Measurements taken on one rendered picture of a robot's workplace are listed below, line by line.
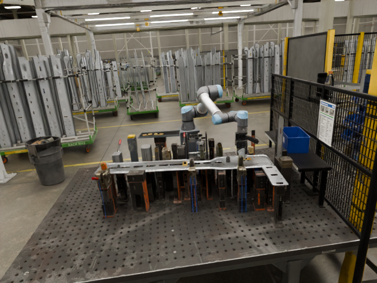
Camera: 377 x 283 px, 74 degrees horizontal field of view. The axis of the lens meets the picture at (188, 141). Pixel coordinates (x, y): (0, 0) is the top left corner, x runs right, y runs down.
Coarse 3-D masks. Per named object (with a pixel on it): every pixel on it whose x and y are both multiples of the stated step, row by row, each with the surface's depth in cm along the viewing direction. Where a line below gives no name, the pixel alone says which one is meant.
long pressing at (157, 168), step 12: (252, 156) 204; (264, 156) 202; (120, 168) 199; (132, 168) 197; (144, 168) 196; (156, 168) 194; (168, 168) 192; (180, 168) 192; (204, 168) 190; (216, 168) 188; (228, 168) 186
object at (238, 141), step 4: (236, 132) 186; (236, 136) 185; (240, 136) 184; (236, 140) 186; (240, 140) 185; (244, 140) 184; (236, 144) 184; (240, 144) 184; (244, 144) 184; (240, 148) 185
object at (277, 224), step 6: (276, 186) 159; (282, 186) 158; (276, 192) 160; (282, 192) 159; (276, 198) 162; (282, 198) 161; (276, 204) 163; (282, 204) 163; (276, 210) 164; (276, 216) 166; (276, 222) 167; (282, 222) 169
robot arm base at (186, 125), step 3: (192, 120) 253; (183, 123) 252; (186, 123) 250; (189, 123) 250; (192, 123) 253; (183, 126) 253; (186, 126) 251; (189, 126) 250; (192, 126) 254; (183, 129) 252; (186, 129) 251; (189, 129) 251; (192, 129) 252
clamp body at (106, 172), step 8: (96, 176) 178; (104, 176) 178; (104, 184) 180; (104, 192) 183; (112, 192) 191; (104, 200) 186; (112, 200) 190; (104, 208) 186; (112, 208) 188; (104, 216) 188; (112, 216) 188
